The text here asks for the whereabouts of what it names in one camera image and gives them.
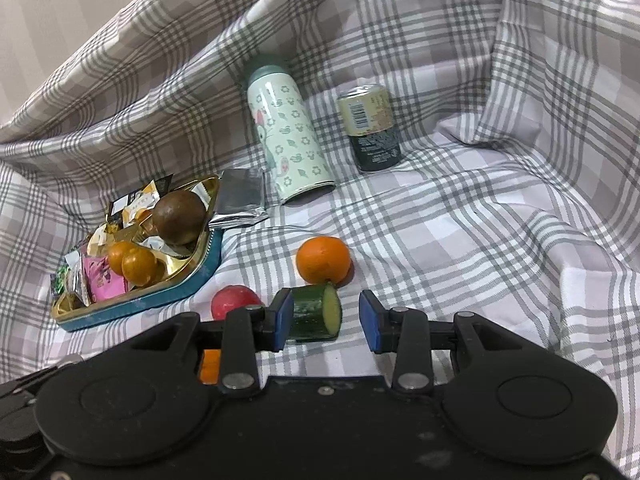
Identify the cucumber chunk on side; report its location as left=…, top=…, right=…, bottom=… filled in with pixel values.
left=288, top=282, right=343, bottom=342

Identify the kumquat in tin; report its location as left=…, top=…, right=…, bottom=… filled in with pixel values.
left=122, top=247, right=156, bottom=287
left=107, top=240, right=137, bottom=276

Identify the silver foil packet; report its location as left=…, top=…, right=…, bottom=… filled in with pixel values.
left=208, top=168, right=268, bottom=230

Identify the teal gold snack tin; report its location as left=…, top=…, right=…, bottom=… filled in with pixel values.
left=51, top=176, right=222, bottom=332

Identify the kumquat right in tin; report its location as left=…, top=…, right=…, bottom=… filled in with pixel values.
left=122, top=247, right=156, bottom=287

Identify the green foil candy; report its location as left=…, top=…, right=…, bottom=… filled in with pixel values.
left=50, top=262, right=70, bottom=301

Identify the white green cartoon bottle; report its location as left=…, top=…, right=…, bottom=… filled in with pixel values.
left=245, top=54, right=335, bottom=204

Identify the small orange mandarin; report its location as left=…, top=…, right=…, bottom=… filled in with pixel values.
left=295, top=236, right=352, bottom=285

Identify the large orange mandarin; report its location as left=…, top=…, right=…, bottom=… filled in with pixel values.
left=198, top=349, right=221, bottom=385

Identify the red radish upper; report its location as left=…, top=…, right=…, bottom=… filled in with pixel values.
left=210, top=285, right=264, bottom=321

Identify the plaid bed sheet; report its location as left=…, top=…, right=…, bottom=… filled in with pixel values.
left=1, top=0, right=639, bottom=478

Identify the black snack packet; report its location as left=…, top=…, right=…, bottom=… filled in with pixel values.
left=106, top=174, right=172, bottom=227

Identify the pink snack packet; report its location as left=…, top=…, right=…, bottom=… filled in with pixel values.
left=82, top=257, right=128, bottom=304

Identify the clear dried fruit packet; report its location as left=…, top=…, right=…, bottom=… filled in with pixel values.
left=64, top=247, right=92, bottom=307

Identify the brown round fruit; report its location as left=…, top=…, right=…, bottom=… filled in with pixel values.
left=152, top=190, right=206, bottom=245

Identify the orange pastry packet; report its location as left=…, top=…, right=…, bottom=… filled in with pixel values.
left=122, top=180, right=160, bottom=228

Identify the kumquat left in tin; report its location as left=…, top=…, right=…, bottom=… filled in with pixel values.
left=107, top=240, right=137, bottom=276

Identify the green beige drink can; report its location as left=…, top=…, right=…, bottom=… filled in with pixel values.
left=337, top=84, right=401, bottom=172

